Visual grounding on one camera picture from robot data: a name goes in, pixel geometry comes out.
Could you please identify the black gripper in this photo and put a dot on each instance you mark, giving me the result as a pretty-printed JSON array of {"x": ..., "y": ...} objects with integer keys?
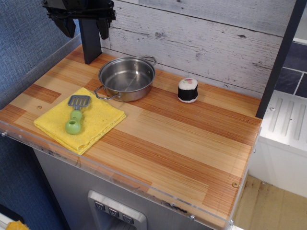
[{"x": 63, "y": 12}]

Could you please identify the stainless steel pan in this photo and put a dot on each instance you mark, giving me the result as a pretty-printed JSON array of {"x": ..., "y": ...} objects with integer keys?
[{"x": 126, "y": 79}]

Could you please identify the yellow folded cloth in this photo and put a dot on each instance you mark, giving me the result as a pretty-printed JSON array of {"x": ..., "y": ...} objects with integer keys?
[{"x": 99, "y": 117}]

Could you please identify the green grey toy spatula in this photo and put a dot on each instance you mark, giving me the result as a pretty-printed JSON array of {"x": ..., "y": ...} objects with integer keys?
[{"x": 73, "y": 126}]

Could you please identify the plush sushi roll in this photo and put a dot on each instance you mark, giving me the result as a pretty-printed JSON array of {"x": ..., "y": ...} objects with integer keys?
[{"x": 188, "y": 90}]

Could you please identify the clear acrylic edge guard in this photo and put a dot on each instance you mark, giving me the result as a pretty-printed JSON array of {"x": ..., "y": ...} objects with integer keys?
[{"x": 179, "y": 176}]

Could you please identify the silver dispenser panel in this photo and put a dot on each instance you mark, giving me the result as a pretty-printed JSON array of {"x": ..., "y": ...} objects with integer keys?
[{"x": 110, "y": 214}]

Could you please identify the yellow object bottom left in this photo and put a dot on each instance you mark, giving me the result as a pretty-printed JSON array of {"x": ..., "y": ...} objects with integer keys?
[{"x": 16, "y": 225}]

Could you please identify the white ribbed appliance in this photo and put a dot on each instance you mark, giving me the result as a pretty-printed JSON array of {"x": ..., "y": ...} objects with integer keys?
[{"x": 280, "y": 153}]

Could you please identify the dark vertical post left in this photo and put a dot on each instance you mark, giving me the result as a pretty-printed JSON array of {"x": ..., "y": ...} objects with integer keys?
[{"x": 90, "y": 40}]

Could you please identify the dark vertical post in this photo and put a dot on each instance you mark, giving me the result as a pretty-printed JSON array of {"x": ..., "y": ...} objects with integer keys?
[
  {"x": 281, "y": 56},
  {"x": 90, "y": 40}
]

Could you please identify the dark vertical post right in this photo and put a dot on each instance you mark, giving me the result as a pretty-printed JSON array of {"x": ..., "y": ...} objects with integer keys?
[{"x": 281, "y": 56}]

